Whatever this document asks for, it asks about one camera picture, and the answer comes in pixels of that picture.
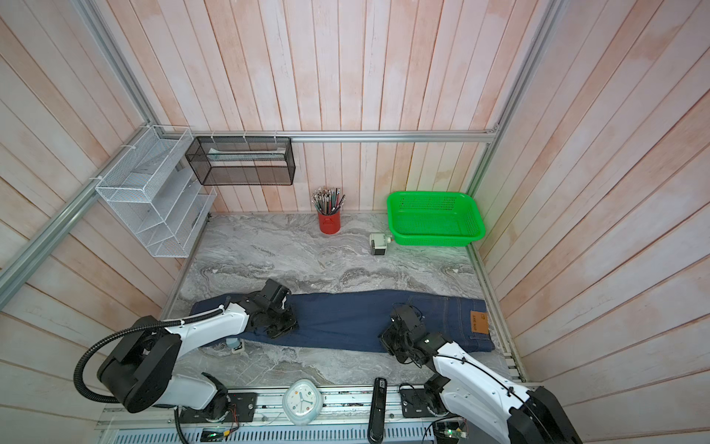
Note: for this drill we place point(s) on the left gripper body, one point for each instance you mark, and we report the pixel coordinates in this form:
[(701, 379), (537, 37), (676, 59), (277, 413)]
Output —
[(279, 322)]

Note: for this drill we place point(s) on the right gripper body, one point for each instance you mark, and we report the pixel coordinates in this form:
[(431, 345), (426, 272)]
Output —
[(395, 342)]

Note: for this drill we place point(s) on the dark blue denim trousers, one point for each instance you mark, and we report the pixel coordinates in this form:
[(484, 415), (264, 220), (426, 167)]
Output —
[(352, 321)]

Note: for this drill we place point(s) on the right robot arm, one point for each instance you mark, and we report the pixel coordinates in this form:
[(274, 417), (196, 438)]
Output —
[(508, 412)]

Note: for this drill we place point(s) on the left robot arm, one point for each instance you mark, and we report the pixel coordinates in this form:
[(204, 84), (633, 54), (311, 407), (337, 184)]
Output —
[(135, 367)]

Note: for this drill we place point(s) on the black remote control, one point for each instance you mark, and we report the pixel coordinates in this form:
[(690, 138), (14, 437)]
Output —
[(376, 424)]

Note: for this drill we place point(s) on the small white grey box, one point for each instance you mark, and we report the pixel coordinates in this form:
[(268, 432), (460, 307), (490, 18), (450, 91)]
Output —
[(379, 243)]

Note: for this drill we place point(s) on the white analog clock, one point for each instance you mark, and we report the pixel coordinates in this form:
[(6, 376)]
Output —
[(302, 402)]

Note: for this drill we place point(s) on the red pencil cup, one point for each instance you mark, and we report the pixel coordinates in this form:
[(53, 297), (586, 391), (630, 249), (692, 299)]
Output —
[(329, 224)]

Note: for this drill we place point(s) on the green plastic basket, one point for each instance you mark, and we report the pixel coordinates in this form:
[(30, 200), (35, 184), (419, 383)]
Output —
[(441, 219)]

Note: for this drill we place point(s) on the pencils in cup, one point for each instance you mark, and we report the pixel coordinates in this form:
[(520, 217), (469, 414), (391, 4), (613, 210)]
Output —
[(328, 201)]

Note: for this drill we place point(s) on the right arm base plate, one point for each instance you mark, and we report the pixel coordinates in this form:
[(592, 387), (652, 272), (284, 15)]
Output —
[(417, 403)]

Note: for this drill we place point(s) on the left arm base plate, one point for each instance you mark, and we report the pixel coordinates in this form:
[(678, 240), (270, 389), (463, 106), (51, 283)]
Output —
[(233, 407)]

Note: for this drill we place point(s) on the black mesh wall basket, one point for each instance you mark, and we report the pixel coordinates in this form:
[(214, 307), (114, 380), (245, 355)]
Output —
[(242, 160)]

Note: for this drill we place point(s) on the white wire mesh shelf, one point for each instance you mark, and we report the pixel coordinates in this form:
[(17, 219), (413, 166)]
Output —
[(156, 194)]

